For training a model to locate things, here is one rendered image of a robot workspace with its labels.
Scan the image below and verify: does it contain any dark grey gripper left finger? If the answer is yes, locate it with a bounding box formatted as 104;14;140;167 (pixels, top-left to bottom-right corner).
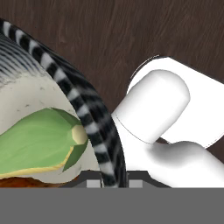
61;170;102;189

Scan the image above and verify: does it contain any black and white striped bowl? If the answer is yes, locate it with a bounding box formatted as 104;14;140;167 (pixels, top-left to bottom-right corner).
0;17;129;189

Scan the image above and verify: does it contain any brown chicken drumstick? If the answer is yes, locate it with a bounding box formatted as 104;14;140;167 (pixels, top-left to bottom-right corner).
0;175;60;189

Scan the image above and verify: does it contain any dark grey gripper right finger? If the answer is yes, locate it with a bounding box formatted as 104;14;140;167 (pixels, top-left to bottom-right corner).
126;170;172;189

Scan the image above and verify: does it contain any white rounded object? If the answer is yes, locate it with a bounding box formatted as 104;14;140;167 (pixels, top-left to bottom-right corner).
111;55;224;189

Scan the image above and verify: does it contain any green husked corn cob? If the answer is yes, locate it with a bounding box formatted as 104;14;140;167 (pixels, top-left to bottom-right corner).
0;107;89;179

